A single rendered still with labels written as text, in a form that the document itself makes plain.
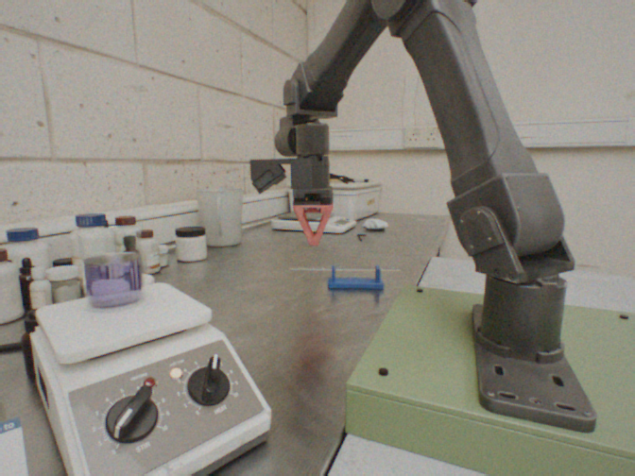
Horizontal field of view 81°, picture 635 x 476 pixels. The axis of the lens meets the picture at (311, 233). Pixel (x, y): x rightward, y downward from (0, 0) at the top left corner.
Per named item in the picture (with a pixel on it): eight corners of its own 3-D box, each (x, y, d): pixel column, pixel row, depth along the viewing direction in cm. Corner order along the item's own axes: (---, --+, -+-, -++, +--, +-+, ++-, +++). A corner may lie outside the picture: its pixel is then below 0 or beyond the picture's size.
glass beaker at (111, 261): (110, 323, 32) (100, 229, 30) (71, 312, 34) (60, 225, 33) (165, 300, 37) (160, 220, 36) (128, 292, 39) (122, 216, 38)
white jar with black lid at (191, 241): (213, 257, 89) (211, 227, 88) (192, 263, 83) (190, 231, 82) (192, 254, 92) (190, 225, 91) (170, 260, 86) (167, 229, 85)
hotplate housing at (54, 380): (275, 441, 30) (273, 348, 28) (90, 554, 21) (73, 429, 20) (165, 344, 46) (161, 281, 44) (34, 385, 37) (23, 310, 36)
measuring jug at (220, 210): (246, 250, 96) (244, 192, 93) (194, 252, 94) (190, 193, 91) (245, 237, 114) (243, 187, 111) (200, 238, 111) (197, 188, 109)
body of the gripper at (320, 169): (292, 201, 61) (291, 154, 59) (297, 195, 71) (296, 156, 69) (333, 200, 60) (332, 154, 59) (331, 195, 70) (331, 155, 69)
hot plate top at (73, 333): (216, 320, 34) (216, 311, 33) (59, 368, 26) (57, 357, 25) (164, 288, 42) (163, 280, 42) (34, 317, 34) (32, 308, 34)
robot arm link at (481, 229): (458, 205, 33) (520, 212, 28) (519, 200, 37) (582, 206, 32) (453, 274, 34) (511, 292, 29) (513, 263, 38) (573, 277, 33)
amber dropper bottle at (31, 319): (24, 381, 38) (13, 316, 37) (28, 367, 41) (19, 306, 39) (59, 373, 40) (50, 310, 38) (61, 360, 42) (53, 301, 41)
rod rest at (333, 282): (381, 283, 70) (382, 264, 69) (384, 289, 66) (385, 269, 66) (327, 282, 70) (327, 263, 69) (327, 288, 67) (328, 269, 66)
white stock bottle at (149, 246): (130, 275, 75) (127, 232, 73) (141, 268, 79) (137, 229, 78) (155, 275, 75) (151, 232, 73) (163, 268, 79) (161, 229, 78)
